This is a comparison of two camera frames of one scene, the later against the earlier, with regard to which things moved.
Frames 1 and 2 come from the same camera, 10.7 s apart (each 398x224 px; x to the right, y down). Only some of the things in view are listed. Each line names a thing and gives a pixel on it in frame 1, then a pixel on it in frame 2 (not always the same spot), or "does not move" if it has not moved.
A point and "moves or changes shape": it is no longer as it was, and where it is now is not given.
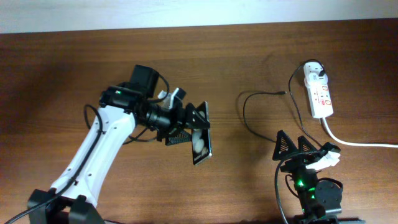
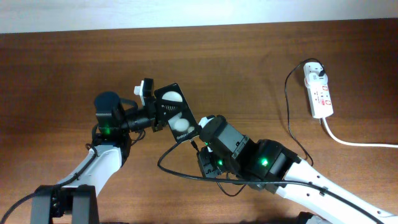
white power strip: (319, 101) does not move
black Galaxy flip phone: (201, 142) moves or changes shape
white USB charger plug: (313, 80) does not move
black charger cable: (291, 98) -> (294, 141)
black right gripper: (301, 160) -> (204, 157)
